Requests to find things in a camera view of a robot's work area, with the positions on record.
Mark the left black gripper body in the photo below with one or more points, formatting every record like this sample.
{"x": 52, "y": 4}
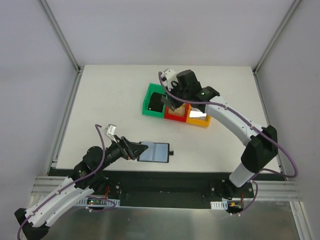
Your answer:
{"x": 124, "y": 148}

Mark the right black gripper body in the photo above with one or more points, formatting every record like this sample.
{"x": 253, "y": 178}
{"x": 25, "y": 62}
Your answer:
{"x": 175, "y": 93}

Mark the black credit card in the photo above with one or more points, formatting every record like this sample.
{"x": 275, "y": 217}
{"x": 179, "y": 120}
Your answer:
{"x": 165, "y": 101}

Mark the black leather card holder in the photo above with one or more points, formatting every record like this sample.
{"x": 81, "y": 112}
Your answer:
{"x": 157, "y": 152}

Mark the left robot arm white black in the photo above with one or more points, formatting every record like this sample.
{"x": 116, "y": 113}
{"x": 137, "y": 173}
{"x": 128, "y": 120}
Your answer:
{"x": 85, "y": 179}

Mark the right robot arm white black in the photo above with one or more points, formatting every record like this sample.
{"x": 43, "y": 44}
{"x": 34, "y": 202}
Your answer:
{"x": 259, "y": 141}

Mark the gold cards in red bin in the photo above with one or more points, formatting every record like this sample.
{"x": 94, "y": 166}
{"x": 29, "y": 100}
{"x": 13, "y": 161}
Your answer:
{"x": 180, "y": 112}

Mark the black cards in green bin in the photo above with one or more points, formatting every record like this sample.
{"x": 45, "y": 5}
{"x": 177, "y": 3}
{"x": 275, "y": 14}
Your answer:
{"x": 155, "y": 104}

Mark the white cards in yellow bin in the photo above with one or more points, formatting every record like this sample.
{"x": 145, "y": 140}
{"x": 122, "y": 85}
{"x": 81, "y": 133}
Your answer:
{"x": 197, "y": 114}

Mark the red plastic bin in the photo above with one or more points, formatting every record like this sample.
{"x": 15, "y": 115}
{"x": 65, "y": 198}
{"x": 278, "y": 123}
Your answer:
{"x": 176, "y": 118}

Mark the green plastic bin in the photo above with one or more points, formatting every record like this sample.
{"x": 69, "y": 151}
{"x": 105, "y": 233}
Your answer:
{"x": 152, "y": 87}

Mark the yellow plastic bin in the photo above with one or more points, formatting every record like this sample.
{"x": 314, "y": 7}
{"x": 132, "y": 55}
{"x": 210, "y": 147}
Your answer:
{"x": 198, "y": 122}

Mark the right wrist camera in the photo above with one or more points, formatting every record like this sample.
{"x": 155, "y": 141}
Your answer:
{"x": 169, "y": 76}

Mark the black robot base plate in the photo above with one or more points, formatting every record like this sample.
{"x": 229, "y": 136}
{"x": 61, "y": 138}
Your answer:
{"x": 159, "y": 189}

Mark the left aluminium table rail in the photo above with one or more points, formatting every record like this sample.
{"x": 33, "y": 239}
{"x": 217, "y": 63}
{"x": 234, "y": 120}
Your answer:
{"x": 56, "y": 148}

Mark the aluminium table rail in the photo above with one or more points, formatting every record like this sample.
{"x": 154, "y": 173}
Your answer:
{"x": 56, "y": 148}
{"x": 279, "y": 163}

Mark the left white cable duct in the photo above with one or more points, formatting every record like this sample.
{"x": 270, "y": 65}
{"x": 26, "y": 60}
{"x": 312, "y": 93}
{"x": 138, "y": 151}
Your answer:
{"x": 100, "y": 203}

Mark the white cable duct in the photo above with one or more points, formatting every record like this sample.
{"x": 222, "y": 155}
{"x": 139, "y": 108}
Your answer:
{"x": 100, "y": 203}
{"x": 219, "y": 205}

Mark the right aluminium table rail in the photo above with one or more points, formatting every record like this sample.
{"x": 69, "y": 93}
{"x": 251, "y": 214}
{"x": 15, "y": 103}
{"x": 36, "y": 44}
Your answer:
{"x": 279, "y": 163}

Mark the right white cable duct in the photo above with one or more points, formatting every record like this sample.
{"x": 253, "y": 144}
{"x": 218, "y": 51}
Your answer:
{"x": 219, "y": 205}

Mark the right aluminium frame post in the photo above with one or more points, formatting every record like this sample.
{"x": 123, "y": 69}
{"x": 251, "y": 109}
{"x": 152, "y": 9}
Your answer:
{"x": 277, "y": 34}

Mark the aluminium frame post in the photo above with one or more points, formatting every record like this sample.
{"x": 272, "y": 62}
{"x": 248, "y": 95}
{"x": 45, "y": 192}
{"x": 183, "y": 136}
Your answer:
{"x": 277, "y": 34}
{"x": 59, "y": 34}

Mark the left aluminium frame post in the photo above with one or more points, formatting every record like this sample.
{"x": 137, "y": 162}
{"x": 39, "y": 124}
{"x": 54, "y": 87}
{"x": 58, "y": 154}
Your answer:
{"x": 59, "y": 34}

